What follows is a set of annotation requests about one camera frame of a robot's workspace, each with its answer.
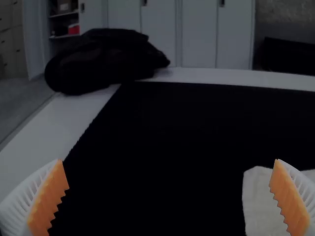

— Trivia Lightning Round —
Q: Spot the red box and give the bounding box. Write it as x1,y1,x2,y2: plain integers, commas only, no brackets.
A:
68,23,81,35

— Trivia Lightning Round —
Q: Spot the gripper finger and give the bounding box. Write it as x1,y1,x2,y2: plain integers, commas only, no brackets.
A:
268,158,315,236
0,158,70,236

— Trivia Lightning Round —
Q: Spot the pale towel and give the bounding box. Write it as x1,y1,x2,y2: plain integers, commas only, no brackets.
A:
242,166,315,236

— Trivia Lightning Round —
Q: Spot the black crate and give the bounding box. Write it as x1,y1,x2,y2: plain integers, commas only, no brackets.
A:
255,36,315,76

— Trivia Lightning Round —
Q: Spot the black jacket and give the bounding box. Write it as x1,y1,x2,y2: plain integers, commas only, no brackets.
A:
44,28,171,96

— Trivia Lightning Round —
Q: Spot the grey drawer cabinet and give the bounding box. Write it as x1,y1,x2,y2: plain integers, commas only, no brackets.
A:
0,0,28,80

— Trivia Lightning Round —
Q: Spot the grey cupboard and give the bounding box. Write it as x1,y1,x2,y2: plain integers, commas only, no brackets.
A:
107,0,256,70

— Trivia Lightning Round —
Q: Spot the cardboard box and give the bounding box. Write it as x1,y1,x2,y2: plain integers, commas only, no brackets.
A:
57,0,73,11

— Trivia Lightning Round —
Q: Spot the black mat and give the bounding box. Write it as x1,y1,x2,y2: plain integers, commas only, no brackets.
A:
48,81,315,236

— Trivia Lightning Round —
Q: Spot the grey shelf unit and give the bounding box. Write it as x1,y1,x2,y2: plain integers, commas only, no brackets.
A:
48,0,82,40

